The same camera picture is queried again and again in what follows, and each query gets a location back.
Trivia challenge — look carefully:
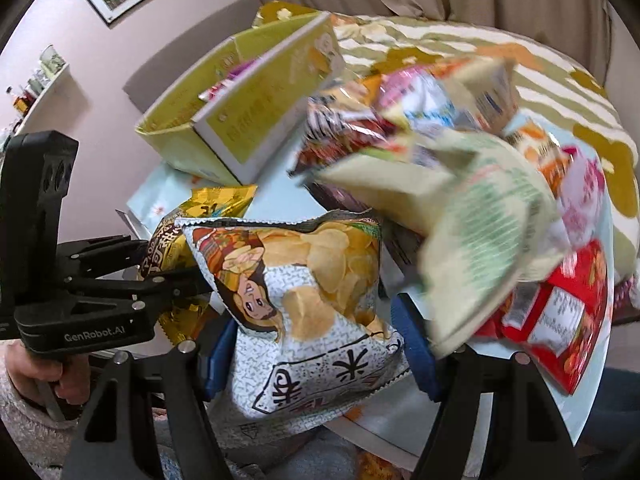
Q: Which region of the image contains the orange snack packet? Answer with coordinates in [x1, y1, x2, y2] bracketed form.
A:
[504, 119, 568, 196]

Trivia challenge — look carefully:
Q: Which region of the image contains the pale green snack packet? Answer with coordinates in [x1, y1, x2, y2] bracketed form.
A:
[315, 130, 572, 358]

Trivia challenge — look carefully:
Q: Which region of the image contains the purple snack packet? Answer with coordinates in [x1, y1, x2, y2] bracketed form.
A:
[199, 57, 263, 105]

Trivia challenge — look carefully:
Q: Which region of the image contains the person's left hand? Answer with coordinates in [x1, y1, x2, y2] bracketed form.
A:
[0, 341, 92, 408]

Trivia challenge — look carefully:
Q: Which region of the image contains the white wall shelf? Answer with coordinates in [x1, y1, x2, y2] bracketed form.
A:
[0, 44, 77, 133]

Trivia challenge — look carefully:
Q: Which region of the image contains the cream snack packet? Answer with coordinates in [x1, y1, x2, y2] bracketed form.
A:
[440, 56, 521, 133]

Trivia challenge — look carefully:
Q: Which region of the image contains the yellow cardboard box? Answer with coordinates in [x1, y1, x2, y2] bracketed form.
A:
[135, 12, 347, 184]

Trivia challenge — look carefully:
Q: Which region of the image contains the pink and white snack packet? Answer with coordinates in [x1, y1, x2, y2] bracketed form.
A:
[374, 64, 453, 128]

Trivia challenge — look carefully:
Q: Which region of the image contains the pile of mixed snack bags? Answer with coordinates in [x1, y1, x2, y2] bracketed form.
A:
[254, 2, 640, 283]

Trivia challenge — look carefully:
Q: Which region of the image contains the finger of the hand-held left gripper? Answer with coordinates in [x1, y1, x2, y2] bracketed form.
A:
[74, 265, 218, 314]
[57, 236, 152, 277]

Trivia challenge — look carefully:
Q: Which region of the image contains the grey chair back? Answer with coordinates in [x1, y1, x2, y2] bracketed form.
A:
[122, 0, 262, 111]

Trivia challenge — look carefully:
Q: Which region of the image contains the white potato chip bag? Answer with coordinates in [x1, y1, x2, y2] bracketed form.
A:
[181, 211, 412, 423]

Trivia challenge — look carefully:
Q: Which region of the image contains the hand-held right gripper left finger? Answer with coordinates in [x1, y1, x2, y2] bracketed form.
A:
[75, 317, 237, 480]

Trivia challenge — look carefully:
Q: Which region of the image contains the person's grey fleece clothing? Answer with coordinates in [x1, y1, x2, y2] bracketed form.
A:
[150, 407, 362, 480]

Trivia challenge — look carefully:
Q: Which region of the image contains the dark red snack packet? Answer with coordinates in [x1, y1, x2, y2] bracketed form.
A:
[289, 92, 403, 177]

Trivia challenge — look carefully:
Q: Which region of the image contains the gold snack bag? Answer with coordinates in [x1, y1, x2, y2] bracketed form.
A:
[139, 184, 259, 343]

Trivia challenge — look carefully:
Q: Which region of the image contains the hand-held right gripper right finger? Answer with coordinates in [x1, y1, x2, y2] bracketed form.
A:
[392, 292, 568, 480]

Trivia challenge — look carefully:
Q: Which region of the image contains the person's left forearm grey sleeve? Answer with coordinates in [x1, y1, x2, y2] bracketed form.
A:
[0, 377, 88, 480]

